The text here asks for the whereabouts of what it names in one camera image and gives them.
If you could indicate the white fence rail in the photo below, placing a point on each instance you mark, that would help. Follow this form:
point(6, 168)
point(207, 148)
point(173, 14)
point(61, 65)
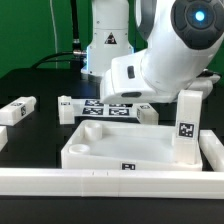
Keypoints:
point(213, 149)
point(101, 183)

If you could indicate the white desk top tray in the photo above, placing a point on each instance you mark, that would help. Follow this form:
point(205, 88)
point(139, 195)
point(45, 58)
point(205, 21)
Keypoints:
point(109, 145)

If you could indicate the white right fence rail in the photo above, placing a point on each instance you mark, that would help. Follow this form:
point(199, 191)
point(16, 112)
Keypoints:
point(213, 149)

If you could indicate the white front fence rail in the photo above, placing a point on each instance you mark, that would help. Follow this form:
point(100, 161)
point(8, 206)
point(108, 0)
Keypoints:
point(101, 183)

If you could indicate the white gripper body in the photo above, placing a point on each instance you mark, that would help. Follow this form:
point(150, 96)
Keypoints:
point(156, 77)

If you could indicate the white U-shaped marker base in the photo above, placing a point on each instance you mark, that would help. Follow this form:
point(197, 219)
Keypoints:
point(70, 108)

